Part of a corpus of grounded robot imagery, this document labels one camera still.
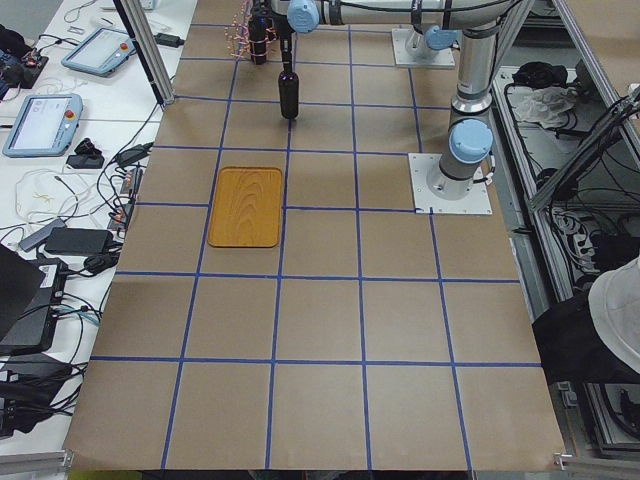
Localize wooden tray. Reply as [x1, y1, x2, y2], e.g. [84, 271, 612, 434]
[207, 166, 283, 248]

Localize aluminium frame post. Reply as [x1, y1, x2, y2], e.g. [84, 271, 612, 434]
[113, 0, 175, 108]

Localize teach pendant far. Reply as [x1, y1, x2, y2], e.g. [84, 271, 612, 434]
[61, 27, 136, 77]

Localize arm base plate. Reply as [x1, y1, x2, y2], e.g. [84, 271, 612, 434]
[391, 28, 455, 70]
[408, 153, 493, 215]

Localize teach pendant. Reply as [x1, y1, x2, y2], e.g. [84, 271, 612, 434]
[2, 93, 84, 158]
[61, 27, 136, 77]

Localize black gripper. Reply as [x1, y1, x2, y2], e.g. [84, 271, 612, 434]
[269, 0, 293, 65]

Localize black power adapter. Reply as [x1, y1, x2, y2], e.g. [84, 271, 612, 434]
[154, 33, 185, 48]

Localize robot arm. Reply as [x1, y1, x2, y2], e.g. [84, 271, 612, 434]
[407, 25, 459, 57]
[251, 0, 532, 123]

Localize dark wine bottle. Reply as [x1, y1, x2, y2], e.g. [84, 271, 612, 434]
[248, 0, 270, 65]
[278, 63, 299, 120]

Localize teach pendant near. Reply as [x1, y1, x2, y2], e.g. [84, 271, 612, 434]
[2, 93, 84, 158]

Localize copper wire bottle basket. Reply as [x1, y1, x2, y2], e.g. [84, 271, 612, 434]
[225, 1, 278, 64]

